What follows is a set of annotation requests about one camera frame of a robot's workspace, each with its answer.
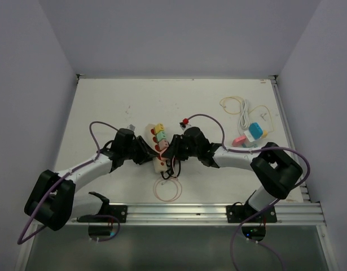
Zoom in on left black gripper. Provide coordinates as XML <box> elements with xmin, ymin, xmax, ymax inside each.
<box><xmin>122</xmin><ymin>135</ymin><xmax>156</xmax><ymax>164</ymax></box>

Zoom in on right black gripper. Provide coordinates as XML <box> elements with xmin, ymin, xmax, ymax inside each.
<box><xmin>163</xmin><ymin>134</ymin><xmax>201</xmax><ymax>160</ymax></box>

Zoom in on pink USB adapter plug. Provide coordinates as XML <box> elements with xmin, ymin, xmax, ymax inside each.
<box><xmin>157</xmin><ymin>139</ymin><xmax>169</xmax><ymax>151</ymax></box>

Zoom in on beige power strip red sockets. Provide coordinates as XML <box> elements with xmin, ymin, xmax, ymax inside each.
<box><xmin>145</xmin><ymin>124</ymin><xmax>168</xmax><ymax>173</ymax></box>

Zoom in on green adapter plug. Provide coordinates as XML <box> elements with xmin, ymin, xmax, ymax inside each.
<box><xmin>156</xmin><ymin>130</ymin><xmax>166</xmax><ymax>142</ymax></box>

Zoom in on yellow adapter plug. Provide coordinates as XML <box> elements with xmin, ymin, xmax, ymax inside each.
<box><xmin>154</xmin><ymin>123</ymin><xmax>164</xmax><ymax>134</ymax></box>

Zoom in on pink USB charger with cable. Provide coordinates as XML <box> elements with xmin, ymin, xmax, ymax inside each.
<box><xmin>159</xmin><ymin>148</ymin><xmax>168</xmax><ymax>161</ymax></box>

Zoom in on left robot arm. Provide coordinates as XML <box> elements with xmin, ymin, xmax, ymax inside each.
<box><xmin>24</xmin><ymin>128</ymin><xmax>158</xmax><ymax>231</ymax></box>

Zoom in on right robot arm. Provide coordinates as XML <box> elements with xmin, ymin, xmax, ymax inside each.
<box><xmin>162</xmin><ymin>127</ymin><xmax>303</xmax><ymax>222</ymax></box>

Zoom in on pink plug on white strip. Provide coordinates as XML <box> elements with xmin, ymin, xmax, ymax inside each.
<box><xmin>232</xmin><ymin>135</ymin><xmax>247</xmax><ymax>147</ymax></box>

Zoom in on blue adapter plug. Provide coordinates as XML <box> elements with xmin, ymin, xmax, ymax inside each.
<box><xmin>248</xmin><ymin>123</ymin><xmax>263</xmax><ymax>140</ymax></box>

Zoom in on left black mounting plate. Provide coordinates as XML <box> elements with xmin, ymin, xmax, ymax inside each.
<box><xmin>77</xmin><ymin>204</ymin><xmax>128</xmax><ymax>223</ymax></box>

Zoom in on black mounting plate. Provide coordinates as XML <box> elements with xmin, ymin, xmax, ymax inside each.
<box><xmin>77</xmin><ymin>204</ymin><xmax>128</xmax><ymax>223</ymax></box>
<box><xmin>226</xmin><ymin>202</ymin><xmax>278</xmax><ymax>224</ymax></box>

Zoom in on white power strip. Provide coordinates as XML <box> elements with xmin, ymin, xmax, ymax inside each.
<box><xmin>242</xmin><ymin>129</ymin><xmax>269</xmax><ymax>148</ymax></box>

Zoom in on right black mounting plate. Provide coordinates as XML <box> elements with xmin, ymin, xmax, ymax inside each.
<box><xmin>226</xmin><ymin>202</ymin><xmax>278</xmax><ymax>224</ymax></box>

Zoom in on black power cord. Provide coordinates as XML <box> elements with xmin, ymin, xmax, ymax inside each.
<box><xmin>160</xmin><ymin>158</ymin><xmax>182</xmax><ymax>180</ymax></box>

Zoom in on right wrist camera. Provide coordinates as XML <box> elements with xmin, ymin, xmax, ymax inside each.
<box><xmin>179</xmin><ymin>119</ymin><xmax>192</xmax><ymax>131</ymax></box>

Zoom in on thin pink USB cable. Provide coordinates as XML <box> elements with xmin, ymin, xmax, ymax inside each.
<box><xmin>152</xmin><ymin>158</ymin><xmax>183</xmax><ymax>203</ymax></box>

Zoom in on yellow thin cable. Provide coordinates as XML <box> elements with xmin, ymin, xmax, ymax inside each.
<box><xmin>219</xmin><ymin>96</ymin><xmax>275</xmax><ymax>133</ymax></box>

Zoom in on aluminium front rail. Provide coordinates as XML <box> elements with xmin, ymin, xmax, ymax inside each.
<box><xmin>28</xmin><ymin>203</ymin><xmax>326</xmax><ymax>225</ymax></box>

